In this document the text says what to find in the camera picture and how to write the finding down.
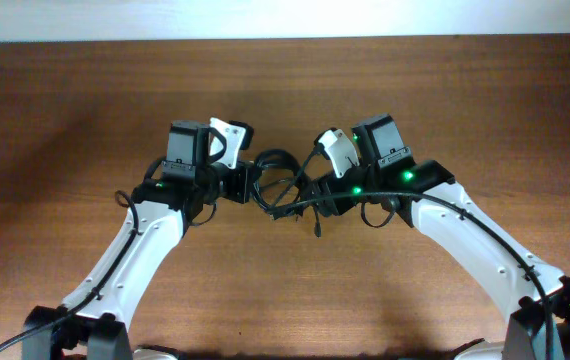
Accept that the black cable bundle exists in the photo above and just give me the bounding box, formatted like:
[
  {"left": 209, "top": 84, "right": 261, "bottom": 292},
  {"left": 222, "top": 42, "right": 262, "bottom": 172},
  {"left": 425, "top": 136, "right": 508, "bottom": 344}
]
[{"left": 249, "top": 148, "right": 324, "bottom": 239}]

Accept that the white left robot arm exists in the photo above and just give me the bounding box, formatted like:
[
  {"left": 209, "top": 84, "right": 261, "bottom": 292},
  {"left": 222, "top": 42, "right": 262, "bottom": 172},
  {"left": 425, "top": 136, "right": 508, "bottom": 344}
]
[{"left": 21, "top": 118, "right": 253, "bottom": 360}]

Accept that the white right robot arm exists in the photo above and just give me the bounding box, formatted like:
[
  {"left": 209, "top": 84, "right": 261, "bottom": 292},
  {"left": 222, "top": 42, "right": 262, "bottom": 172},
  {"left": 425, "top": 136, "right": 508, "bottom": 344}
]
[{"left": 307, "top": 114, "right": 570, "bottom": 359}]

